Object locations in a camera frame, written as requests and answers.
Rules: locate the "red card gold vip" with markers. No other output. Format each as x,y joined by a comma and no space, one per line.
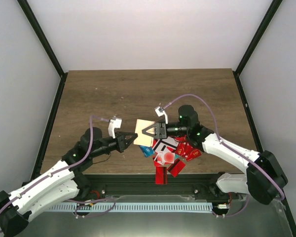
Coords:
191,153

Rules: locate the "blue card lower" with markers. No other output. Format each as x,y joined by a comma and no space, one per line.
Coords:
147,151

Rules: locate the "black aluminium frame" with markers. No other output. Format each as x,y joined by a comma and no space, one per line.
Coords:
137,184

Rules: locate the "white card red circle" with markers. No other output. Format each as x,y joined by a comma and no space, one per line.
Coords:
163,158

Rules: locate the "beige leather card holder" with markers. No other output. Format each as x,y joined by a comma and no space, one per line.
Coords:
142,139

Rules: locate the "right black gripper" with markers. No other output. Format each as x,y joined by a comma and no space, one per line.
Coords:
161,130

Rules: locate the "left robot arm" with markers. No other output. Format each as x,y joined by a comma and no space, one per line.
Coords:
64,181

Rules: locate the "red card black stripe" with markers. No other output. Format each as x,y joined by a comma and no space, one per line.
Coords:
161,175

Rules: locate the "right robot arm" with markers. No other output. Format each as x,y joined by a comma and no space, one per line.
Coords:
261,174

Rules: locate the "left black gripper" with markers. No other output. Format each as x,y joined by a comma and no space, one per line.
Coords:
123,144

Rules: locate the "white black red card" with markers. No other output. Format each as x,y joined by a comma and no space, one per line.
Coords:
166,145

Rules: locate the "light blue slotted cable duct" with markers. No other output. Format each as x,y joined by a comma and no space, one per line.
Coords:
136,207

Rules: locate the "red gold card middle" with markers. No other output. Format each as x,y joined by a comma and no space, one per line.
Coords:
184,149

